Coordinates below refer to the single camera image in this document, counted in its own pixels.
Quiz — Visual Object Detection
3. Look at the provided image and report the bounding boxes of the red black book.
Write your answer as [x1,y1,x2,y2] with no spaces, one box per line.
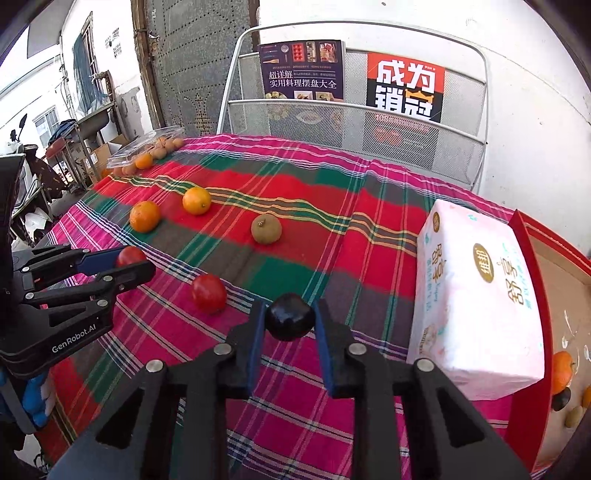
[366,52,446,139]

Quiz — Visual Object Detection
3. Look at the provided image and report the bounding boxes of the metal workbench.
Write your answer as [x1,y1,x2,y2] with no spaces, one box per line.
[46,102,116,185]

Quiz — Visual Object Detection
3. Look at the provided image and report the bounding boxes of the dark cookbook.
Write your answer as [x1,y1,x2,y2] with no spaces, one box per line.
[259,40,346,126]

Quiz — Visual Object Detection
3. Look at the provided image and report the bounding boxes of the pink white tissue pack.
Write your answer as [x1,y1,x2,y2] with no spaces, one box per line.
[406,199,546,401]

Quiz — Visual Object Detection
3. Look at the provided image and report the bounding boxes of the black plum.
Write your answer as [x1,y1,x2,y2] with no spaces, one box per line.
[266,294,317,342]

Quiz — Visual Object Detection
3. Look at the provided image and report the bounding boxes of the white metal mesh chair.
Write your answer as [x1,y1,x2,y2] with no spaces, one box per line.
[217,22,489,195]

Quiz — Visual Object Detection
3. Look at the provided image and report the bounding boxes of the studded metal door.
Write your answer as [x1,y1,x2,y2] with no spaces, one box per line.
[131,0,259,139]

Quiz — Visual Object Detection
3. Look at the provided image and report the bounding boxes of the red cardboard box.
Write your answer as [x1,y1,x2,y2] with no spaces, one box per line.
[503,210,591,476]

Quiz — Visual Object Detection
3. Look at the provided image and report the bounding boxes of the clear tape scraps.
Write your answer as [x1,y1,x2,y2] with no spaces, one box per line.
[561,314,591,365]

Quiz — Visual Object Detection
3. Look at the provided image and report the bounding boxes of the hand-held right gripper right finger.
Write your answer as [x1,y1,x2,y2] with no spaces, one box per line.
[314,299,532,480]

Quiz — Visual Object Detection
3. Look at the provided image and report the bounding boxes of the person's left hand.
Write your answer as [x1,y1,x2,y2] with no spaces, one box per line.
[21,371,58,428]

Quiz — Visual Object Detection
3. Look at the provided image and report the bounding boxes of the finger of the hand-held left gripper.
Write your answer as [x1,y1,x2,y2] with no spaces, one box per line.
[14,246,122,289]
[25,261,157,311]

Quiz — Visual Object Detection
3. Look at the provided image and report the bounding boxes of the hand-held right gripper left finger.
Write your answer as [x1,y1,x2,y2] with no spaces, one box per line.
[46,300,269,480]

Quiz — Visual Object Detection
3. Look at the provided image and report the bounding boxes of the red green plaid tablecloth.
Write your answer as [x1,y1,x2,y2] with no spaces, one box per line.
[34,133,555,480]

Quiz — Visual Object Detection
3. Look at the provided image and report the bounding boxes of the red tomato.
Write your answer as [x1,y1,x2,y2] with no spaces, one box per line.
[191,274,228,315]
[115,246,148,268]

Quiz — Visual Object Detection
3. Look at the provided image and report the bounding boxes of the tangerine with stem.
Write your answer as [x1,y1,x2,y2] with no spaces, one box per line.
[551,351,575,395]

